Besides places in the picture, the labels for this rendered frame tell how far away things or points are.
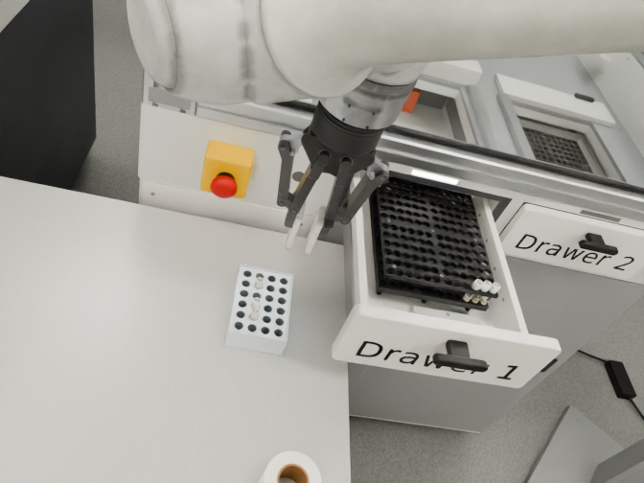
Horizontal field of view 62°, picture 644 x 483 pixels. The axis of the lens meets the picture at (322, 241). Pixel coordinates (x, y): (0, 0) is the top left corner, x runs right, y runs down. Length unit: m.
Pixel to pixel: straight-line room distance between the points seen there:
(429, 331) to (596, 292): 0.60
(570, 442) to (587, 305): 0.80
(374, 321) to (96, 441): 0.36
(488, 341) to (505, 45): 0.50
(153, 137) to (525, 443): 1.49
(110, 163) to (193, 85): 1.84
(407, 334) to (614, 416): 1.57
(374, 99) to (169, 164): 0.47
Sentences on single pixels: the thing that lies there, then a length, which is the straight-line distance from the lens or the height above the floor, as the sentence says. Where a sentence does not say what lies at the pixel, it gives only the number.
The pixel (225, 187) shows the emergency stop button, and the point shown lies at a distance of 0.82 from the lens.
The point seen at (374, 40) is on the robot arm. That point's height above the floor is 1.31.
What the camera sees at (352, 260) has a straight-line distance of 0.79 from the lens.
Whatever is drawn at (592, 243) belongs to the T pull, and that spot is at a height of 0.91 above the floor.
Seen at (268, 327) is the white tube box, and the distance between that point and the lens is 0.78.
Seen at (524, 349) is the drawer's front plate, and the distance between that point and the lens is 0.77.
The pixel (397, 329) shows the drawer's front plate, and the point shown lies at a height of 0.91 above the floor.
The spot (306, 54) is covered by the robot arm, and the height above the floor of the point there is 1.28.
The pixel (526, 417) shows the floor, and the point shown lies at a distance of 1.97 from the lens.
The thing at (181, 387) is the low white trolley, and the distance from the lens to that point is 0.75.
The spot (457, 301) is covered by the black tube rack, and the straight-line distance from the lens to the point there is 0.82.
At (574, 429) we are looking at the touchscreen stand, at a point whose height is 0.03.
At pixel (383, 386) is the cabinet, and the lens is 1.45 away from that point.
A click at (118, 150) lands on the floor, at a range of 2.24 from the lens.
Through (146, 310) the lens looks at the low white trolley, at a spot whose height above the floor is 0.76.
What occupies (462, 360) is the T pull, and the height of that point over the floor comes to 0.91.
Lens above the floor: 1.43
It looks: 44 degrees down
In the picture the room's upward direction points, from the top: 23 degrees clockwise
